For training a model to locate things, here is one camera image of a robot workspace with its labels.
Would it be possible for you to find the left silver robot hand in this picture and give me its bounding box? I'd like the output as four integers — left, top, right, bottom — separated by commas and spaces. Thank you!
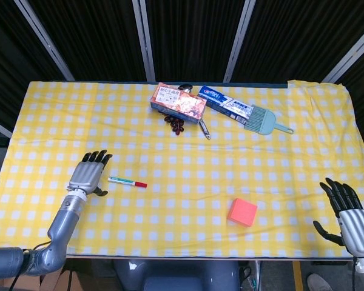
67, 149, 113, 197

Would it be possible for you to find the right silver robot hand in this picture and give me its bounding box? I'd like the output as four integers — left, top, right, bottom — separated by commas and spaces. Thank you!
312, 177, 364, 259

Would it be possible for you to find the red and white marker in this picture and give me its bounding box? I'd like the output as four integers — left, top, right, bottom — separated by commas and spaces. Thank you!
107, 176, 148, 189

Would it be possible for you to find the orange-red foam cube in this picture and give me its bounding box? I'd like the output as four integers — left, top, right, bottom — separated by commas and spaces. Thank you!
226, 198, 258, 227

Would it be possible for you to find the yellow checkered tablecloth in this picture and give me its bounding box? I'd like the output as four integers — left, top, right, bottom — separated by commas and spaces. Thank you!
0, 79, 364, 259

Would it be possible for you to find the grey shoe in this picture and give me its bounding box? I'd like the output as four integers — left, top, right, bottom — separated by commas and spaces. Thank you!
306, 273, 333, 291

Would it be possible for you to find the dark red grape bunch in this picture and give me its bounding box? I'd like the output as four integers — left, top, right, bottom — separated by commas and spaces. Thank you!
159, 110, 186, 136

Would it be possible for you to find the brown cardboard box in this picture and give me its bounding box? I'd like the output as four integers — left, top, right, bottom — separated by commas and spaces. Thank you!
2, 266, 83, 291

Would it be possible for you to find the orange snack box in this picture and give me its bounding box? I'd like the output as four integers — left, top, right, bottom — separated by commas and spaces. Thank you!
150, 82, 207, 125

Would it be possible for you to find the grey-blue robot torso base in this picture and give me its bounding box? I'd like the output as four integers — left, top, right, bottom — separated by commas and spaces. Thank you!
113, 259, 241, 291

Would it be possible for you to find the metal spoon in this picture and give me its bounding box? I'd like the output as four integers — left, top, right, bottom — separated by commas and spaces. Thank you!
178, 83, 212, 141

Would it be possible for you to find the light teal silicone brush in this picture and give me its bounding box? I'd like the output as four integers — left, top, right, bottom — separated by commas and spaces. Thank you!
243, 104, 295, 136

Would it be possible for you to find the blue toothpaste box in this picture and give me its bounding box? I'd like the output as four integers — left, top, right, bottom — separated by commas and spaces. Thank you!
197, 85, 253, 124

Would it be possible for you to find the black pleated curtain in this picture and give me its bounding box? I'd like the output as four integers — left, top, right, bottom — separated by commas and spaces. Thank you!
0, 0, 364, 170

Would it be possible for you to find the aluminium frame post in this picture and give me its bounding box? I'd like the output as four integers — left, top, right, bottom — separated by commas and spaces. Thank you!
223, 0, 257, 83
132, 0, 157, 82
321, 20, 364, 83
0, 116, 13, 139
13, 0, 76, 81

